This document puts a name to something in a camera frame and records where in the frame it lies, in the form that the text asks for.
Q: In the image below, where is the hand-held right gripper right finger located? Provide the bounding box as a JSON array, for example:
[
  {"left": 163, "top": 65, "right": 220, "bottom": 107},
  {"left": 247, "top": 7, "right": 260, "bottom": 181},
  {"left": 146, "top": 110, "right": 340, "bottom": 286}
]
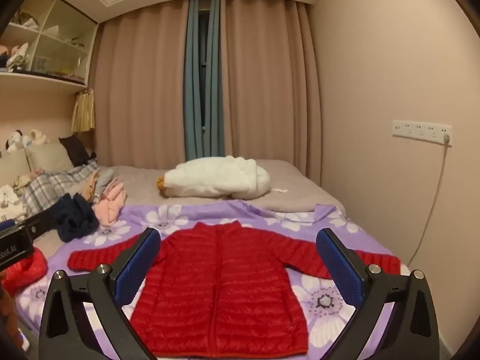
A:
[{"left": 317, "top": 229, "right": 439, "bottom": 360}]

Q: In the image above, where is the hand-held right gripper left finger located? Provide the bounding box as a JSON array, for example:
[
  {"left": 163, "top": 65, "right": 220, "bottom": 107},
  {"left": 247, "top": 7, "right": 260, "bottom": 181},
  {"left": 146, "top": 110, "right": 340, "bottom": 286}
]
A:
[{"left": 39, "top": 227, "right": 162, "bottom": 360}]

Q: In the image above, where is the red puffer jacket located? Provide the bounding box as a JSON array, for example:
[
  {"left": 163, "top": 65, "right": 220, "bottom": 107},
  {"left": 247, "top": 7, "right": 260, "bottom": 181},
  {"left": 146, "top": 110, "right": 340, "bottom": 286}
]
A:
[{"left": 67, "top": 221, "right": 401, "bottom": 359}]

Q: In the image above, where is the red cloth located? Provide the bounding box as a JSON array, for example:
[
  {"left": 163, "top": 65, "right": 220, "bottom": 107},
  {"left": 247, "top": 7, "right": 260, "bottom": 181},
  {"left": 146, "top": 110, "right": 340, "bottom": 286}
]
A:
[{"left": 0, "top": 249, "right": 49, "bottom": 297}]

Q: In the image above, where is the white printed cloth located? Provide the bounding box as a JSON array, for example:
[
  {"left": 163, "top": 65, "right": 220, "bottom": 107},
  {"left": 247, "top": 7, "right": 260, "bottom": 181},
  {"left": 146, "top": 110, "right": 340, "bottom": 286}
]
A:
[{"left": 0, "top": 184, "right": 27, "bottom": 223}]

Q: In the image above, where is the navy garment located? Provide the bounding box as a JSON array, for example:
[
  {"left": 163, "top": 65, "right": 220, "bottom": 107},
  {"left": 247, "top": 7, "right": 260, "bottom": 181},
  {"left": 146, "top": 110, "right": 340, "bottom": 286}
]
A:
[{"left": 54, "top": 193, "right": 100, "bottom": 242}]

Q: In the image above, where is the purple floral blanket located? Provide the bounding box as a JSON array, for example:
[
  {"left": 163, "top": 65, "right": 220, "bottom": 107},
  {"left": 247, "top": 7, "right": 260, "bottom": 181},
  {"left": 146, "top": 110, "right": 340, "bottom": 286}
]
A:
[{"left": 17, "top": 199, "right": 409, "bottom": 360}]

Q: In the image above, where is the pink garment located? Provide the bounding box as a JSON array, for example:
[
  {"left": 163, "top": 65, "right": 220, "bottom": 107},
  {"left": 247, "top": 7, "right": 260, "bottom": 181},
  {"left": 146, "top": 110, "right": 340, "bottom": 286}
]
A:
[{"left": 94, "top": 180, "right": 128, "bottom": 227}]

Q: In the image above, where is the grey bed sheet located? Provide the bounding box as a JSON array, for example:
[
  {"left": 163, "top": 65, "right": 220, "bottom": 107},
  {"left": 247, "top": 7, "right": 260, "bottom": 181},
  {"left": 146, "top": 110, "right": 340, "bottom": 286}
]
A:
[{"left": 34, "top": 158, "right": 347, "bottom": 256}]

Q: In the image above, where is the beige pillow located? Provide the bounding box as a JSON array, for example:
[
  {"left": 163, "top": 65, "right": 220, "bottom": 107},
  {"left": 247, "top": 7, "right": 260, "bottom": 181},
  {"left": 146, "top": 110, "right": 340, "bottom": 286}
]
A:
[{"left": 24, "top": 143, "right": 74, "bottom": 175}]

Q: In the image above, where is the beige garment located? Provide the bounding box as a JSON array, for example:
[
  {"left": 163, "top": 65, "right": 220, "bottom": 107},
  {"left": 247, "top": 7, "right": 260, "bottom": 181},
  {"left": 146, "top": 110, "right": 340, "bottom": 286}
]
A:
[{"left": 80, "top": 170, "right": 102, "bottom": 200}]

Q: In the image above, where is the black and white plush dog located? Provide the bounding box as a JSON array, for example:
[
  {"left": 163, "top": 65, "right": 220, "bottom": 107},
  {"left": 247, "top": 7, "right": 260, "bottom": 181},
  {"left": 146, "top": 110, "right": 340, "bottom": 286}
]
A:
[{"left": 5, "top": 130, "right": 29, "bottom": 152}]

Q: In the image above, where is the dark brown pillow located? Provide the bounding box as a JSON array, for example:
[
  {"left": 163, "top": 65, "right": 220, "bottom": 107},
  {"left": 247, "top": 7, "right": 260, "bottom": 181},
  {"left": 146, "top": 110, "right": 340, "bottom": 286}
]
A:
[{"left": 59, "top": 134, "right": 91, "bottom": 167}]

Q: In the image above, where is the white plush goose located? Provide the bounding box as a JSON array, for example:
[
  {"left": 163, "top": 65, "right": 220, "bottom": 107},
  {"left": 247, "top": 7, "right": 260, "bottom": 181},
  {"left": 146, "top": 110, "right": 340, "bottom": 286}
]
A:
[{"left": 156, "top": 155, "right": 271, "bottom": 200}]

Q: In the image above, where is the yellow hanging cloth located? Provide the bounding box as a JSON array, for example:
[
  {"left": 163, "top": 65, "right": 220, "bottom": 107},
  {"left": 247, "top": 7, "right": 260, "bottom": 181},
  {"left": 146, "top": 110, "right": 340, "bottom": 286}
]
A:
[{"left": 71, "top": 89, "right": 95, "bottom": 133}]

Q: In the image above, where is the pink curtain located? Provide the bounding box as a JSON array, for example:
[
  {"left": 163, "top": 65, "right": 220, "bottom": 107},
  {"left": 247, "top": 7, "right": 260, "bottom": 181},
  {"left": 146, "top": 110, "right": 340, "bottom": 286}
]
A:
[
  {"left": 92, "top": 0, "right": 188, "bottom": 167},
  {"left": 219, "top": 0, "right": 323, "bottom": 188}
]

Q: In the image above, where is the clear plastic container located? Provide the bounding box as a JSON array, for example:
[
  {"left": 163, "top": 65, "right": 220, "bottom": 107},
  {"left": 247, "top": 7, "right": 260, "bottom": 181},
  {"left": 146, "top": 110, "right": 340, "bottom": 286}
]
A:
[{"left": 32, "top": 55, "right": 51, "bottom": 74}]

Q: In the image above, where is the blue-grey curtain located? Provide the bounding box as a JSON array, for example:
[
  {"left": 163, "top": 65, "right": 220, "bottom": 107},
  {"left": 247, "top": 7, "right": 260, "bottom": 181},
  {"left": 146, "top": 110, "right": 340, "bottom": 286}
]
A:
[
  {"left": 184, "top": 0, "right": 203, "bottom": 162},
  {"left": 204, "top": 0, "right": 226, "bottom": 160}
]

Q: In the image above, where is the white power cable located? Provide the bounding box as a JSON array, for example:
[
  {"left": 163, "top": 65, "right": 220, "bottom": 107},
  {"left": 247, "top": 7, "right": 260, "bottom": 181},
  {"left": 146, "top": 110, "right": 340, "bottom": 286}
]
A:
[{"left": 407, "top": 140, "right": 451, "bottom": 267}]

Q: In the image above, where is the white wall power strip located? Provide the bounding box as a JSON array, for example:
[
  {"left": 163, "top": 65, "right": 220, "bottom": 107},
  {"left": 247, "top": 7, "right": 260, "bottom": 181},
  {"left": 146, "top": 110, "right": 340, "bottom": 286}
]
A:
[{"left": 392, "top": 120, "right": 452, "bottom": 145}]

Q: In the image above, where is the white wall shelf unit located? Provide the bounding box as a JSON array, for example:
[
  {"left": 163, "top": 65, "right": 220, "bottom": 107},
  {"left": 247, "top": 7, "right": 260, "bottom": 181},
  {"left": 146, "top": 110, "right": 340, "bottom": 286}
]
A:
[{"left": 0, "top": 0, "right": 99, "bottom": 91}]

